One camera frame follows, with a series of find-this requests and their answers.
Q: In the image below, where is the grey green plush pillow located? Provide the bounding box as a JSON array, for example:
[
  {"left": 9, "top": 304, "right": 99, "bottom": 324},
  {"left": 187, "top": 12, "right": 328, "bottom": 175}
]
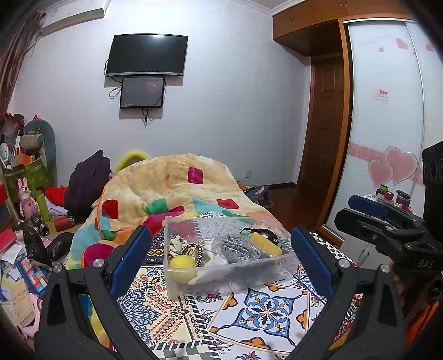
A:
[{"left": 20, "top": 119, "right": 56, "bottom": 169}]

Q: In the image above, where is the pink rabbit plush toy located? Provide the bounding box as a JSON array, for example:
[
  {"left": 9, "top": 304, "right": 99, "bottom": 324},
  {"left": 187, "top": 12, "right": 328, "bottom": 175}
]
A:
[{"left": 17, "top": 177, "right": 39, "bottom": 220}]

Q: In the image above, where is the yellow green sponge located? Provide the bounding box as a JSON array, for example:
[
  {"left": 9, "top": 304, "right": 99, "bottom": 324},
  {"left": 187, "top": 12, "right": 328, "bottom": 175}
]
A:
[{"left": 249, "top": 233, "right": 282, "bottom": 257}]

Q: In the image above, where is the small wall monitor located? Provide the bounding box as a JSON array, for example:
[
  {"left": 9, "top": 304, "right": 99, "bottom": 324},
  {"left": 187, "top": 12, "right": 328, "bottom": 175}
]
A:
[{"left": 120, "top": 76, "right": 166, "bottom": 109}]

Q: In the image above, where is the dark purple garment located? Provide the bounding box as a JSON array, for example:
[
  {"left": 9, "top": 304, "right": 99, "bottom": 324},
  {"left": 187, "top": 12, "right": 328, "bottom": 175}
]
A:
[{"left": 64, "top": 150, "right": 111, "bottom": 223}]

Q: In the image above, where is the floral fabric scrunchie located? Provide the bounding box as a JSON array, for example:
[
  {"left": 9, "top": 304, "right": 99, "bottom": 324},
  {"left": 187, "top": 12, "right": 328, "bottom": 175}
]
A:
[{"left": 168, "top": 235, "right": 188, "bottom": 258}]

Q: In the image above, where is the white sliding wardrobe door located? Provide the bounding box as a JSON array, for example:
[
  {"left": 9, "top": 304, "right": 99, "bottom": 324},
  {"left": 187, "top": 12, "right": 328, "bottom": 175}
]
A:
[{"left": 325, "top": 19, "right": 442, "bottom": 240}]

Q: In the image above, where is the green cardboard box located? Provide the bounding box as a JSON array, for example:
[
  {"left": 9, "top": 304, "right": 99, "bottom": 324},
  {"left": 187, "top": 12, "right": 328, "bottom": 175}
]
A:
[{"left": 4, "top": 159, "right": 53, "bottom": 202}]

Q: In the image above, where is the white cloth sock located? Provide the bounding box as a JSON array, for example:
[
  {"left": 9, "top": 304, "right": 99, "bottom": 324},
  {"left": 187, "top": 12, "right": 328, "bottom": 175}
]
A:
[{"left": 188, "top": 240, "right": 231, "bottom": 286}]

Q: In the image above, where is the large wall television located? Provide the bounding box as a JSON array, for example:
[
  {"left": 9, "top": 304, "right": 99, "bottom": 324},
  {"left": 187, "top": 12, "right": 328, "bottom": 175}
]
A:
[{"left": 105, "top": 34, "right": 189, "bottom": 76}]

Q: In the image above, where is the striped red curtain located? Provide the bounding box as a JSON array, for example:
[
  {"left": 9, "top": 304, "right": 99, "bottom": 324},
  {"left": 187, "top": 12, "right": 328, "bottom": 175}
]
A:
[{"left": 1, "top": 9, "right": 45, "bottom": 119}]

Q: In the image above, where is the grey backpack on floor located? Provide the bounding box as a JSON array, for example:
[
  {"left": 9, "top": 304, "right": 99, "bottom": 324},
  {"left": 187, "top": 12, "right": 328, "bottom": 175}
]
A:
[{"left": 239, "top": 184, "right": 273, "bottom": 210}]

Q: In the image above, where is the clear plastic storage box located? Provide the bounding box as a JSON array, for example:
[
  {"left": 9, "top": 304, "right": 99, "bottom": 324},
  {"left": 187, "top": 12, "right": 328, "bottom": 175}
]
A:
[{"left": 164, "top": 214, "right": 300, "bottom": 299}]

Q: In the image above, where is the orange patchwork fleece blanket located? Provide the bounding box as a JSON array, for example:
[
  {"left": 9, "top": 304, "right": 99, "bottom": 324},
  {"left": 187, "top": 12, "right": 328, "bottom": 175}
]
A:
[{"left": 65, "top": 154, "right": 288, "bottom": 346}]

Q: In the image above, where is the yellow soft ball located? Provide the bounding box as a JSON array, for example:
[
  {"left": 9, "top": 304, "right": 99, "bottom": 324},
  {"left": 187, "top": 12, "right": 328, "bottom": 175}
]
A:
[{"left": 169, "top": 255, "right": 197, "bottom": 284}]

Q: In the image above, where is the brown wooden door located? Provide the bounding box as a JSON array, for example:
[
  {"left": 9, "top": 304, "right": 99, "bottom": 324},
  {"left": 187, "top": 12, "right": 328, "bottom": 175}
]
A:
[{"left": 297, "top": 53, "right": 344, "bottom": 210}]

